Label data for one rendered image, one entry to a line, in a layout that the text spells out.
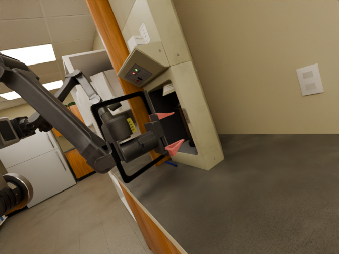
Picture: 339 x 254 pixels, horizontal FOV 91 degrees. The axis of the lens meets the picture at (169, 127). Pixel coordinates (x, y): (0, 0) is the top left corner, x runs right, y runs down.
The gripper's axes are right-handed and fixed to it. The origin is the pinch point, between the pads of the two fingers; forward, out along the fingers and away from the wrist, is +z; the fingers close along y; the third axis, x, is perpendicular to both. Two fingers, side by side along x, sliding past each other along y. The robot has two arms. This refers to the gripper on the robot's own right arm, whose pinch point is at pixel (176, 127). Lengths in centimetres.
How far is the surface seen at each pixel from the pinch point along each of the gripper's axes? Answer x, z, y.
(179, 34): 8.9, 22.0, 32.8
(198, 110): 8.8, 18.0, 0.7
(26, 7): 162, -19, 144
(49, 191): 496, -146, -105
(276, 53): -8, 55, 12
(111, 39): 46, 8, 51
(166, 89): 21.1, 14.5, 14.2
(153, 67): 13.9, 7.6, 23.7
